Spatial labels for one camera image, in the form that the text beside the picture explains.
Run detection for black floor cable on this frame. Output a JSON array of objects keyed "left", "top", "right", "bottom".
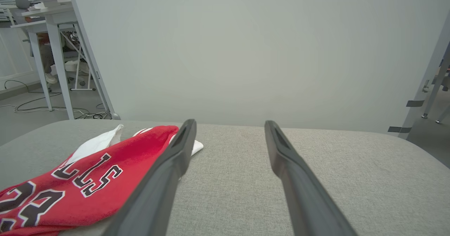
[{"left": 4, "top": 80, "right": 63, "bottom": 112}]

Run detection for grey metal stand legs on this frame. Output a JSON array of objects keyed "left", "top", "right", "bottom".
[{"left": 421, "top": 41, "right": 450, "bottom": 124}]

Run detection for white desk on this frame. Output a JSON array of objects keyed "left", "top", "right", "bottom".
[{"left": 11, "top": 2, "right": 106, "bottom": 120}]

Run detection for seated person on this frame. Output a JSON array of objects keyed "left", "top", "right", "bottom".
[{"left": 31, "top": 0, "right": 58, "bottom": 85}]

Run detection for white floor cable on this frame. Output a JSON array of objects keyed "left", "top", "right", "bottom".
[{"left": 0, "top": 104, "right": 91, "bottom": 116}]

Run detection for stack of white papers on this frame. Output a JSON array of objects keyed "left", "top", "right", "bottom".
[{"left": 27, "top": 0, "right": 72, "bottom": 11}]

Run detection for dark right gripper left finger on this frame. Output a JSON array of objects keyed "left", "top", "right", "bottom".
[{"left": 102, "top": 119, "right": 197, "bottom": 236}]

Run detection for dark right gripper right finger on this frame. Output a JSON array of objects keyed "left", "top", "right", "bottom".
[{"left": 264, "top": 120, "right": 358, "bottom": 236}]

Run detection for white partition panel grey posts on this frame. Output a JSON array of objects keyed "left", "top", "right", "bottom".
[{"left": 65, "top": 0, "right": 450, "bottom": 140}]

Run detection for red and white jersey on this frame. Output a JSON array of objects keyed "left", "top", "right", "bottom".
[{"left": 0, "top": 124, "right": 204, "bottom": 236}]

